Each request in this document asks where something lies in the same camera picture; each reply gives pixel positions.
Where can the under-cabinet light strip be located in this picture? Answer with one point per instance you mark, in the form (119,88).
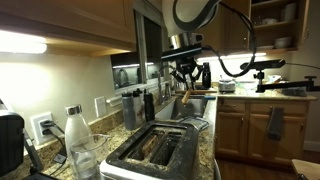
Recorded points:
(20,43)

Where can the wooden base cabinet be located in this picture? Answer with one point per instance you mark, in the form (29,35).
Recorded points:
(293,133)

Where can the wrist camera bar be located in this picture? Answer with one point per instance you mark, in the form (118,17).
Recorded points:
(181,52)

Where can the wooden stool top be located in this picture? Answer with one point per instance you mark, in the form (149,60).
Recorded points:
(306,168)

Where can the kitchen window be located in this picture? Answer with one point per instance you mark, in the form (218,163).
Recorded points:
(128,50)

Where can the distant under-cabinet light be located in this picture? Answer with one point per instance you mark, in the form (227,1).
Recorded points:
(216,57)

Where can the stainless steel toaster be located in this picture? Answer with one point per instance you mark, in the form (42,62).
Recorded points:
(190,150)

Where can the black exterior camera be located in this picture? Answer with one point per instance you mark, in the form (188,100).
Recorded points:
(263,64)

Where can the small grey appliance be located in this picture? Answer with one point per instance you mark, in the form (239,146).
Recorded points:
(226,86)

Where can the stainless steel sink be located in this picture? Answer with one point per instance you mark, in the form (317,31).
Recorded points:
(196,108)

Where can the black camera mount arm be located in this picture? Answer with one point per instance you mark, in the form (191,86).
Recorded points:
(286,85)

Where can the small blue item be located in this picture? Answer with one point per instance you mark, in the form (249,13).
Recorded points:
(209,97)

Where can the open wooden shelf cabinet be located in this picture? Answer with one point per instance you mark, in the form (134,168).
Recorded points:
(301,36)

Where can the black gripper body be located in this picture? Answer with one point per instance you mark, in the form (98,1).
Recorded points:
(186,65)

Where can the grey sports bottle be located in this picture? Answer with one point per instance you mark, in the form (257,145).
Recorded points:
(128,113)

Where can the brown bread piece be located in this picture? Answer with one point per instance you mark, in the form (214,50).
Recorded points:
(150,145)
(186,96)

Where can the white stacked plates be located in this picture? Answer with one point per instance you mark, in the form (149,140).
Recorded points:
(263,47)

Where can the dark folded cloth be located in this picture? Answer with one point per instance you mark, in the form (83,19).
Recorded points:
(293,91)

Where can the tall black bottle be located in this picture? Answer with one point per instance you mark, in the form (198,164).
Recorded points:
(206,75)

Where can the white printed sports bottle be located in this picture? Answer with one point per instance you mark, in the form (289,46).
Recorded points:
(139,110)

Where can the wooden board by sink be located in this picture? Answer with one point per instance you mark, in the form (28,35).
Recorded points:
(203,91)

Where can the clear glass bottle silver cap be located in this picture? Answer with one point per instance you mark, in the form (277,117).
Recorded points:
(76,126)

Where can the white switch plate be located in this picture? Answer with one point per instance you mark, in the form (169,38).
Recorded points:
(100,106)

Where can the clear drinking glass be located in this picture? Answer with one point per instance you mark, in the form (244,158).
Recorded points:
(90,160)

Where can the black sports bottle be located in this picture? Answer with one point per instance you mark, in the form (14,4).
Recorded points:
(149,106)

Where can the white wall outlet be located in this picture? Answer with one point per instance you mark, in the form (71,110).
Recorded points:
(35,133)

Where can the dark hanging towel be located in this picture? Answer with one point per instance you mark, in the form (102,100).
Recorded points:
(275,123)

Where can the black coffee maker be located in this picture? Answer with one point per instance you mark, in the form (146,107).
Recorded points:
(10,143)

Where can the white cylindrical roll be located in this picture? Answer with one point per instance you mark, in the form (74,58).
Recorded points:
(113,101)

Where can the white stacked bowls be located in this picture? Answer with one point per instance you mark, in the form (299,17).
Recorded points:
(282,41)

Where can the small white cup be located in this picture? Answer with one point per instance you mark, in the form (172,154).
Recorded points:
(269,21)

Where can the clear plastic container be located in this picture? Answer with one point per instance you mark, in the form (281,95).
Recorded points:
(248,86)

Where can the white stacked cups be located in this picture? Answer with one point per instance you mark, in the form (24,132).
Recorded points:
(290,11)

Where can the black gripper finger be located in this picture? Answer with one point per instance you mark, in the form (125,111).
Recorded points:
(198,75)
(177,74)

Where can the chrome kitchen faucet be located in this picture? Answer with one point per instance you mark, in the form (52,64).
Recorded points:
(160,86)

